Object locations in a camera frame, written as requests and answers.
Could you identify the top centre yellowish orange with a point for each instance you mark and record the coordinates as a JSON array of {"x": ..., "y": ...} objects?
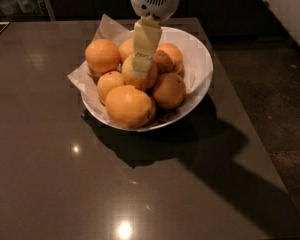
[{"x": 130, "y": 78}]

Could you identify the right front orange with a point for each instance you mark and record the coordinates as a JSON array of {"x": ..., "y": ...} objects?
[{"x": 169, "y": 91}]

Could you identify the white bowl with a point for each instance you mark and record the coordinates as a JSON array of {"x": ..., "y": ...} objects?
[{"x": 196, "y": 60}]

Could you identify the back right orange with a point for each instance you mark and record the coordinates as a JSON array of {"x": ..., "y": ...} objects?
[{"x": 168, "y": 58}]

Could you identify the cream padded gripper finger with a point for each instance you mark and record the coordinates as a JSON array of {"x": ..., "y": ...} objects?
[{"x": 146, "y": 36}]

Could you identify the back left orange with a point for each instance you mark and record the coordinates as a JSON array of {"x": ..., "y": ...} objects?
[{"x": 102, "y": 56}]

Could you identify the large front orange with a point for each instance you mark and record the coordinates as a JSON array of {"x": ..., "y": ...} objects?
[{"x": 129, "y": 107}]

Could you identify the small left orange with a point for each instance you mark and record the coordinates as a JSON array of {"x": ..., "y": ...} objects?
[{"x": 107, "y": 82}]

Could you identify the back centre orange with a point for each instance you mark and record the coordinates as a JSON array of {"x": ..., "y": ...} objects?
[{"x": 126, "y": 49}]

